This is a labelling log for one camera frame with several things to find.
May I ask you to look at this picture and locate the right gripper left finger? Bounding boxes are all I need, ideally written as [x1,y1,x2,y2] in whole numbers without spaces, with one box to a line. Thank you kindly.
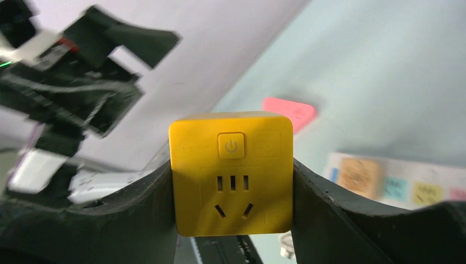
[1,163,177,263]

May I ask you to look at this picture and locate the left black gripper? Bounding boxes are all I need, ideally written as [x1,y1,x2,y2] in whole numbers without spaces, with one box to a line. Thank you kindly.
[1,0,180,136]

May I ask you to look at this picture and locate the yellow cube socket adapter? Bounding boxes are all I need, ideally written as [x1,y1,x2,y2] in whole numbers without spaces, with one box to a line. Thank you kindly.
[168,111,293,237]

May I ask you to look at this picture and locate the pink triangular power socket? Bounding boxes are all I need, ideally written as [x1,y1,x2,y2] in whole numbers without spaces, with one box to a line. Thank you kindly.
[262,97,317,134]

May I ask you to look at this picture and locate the light green table mat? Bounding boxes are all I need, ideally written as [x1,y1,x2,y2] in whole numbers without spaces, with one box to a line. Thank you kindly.
[215,1,465,173]

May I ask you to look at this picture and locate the orange strip white cord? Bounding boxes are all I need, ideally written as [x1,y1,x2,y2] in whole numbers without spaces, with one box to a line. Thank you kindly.
[278,231,296,260]

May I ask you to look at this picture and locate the white multicolour power strip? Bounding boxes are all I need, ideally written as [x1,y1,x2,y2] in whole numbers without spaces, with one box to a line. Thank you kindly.
[321,152,465,210]

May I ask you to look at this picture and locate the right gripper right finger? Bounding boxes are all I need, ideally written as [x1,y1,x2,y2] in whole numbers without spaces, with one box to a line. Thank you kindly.
[291,161,465,263]

